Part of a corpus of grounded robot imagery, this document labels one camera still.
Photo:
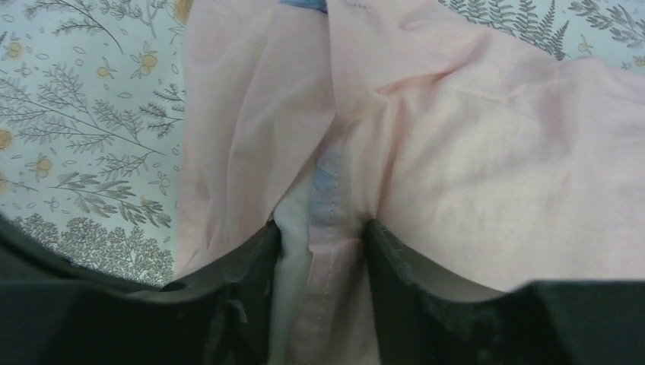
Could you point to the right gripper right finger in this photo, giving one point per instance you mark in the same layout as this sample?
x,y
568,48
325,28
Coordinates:
x,y
543,322

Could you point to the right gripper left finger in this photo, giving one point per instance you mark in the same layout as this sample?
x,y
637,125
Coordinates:
x,y
53,312

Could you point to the white pillow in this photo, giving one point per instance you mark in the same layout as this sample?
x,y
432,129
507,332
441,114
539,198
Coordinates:
x,y
292,268

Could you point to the pink purple pillowcase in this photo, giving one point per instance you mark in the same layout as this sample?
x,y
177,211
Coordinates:
x,y
481,152

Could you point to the floral table cloth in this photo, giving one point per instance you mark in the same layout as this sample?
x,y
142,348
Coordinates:
x,y
92,105

